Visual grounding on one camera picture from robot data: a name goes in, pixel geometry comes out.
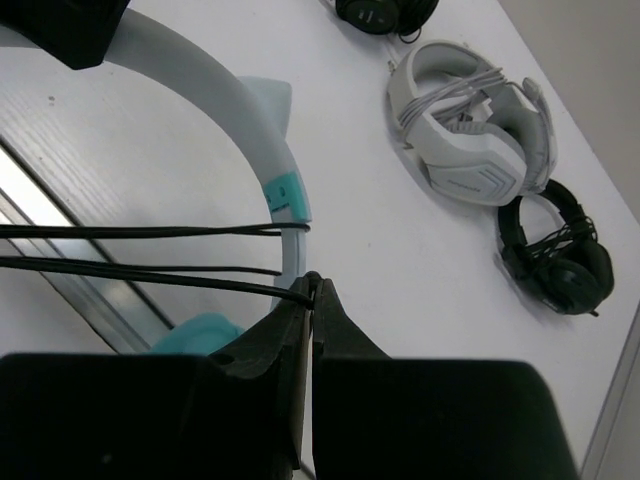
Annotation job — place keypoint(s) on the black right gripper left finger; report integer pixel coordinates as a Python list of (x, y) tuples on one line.
[(234, 414)]

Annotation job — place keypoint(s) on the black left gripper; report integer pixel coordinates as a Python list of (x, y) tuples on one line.
[(65, 25)]

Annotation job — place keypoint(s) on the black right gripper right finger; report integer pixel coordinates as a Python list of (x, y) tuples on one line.
[(379, 417)]

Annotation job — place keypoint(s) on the teal white cat-ear headphones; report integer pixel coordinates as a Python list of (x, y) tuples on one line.
[(108, 128)]

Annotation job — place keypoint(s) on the small black headphones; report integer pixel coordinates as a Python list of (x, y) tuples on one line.
[(403, 18)]

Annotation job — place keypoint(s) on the large black headset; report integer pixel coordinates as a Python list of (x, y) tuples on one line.
[(568, 270)]

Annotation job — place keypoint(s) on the white grey gaming headset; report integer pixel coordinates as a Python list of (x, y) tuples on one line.
[(483, 138)]

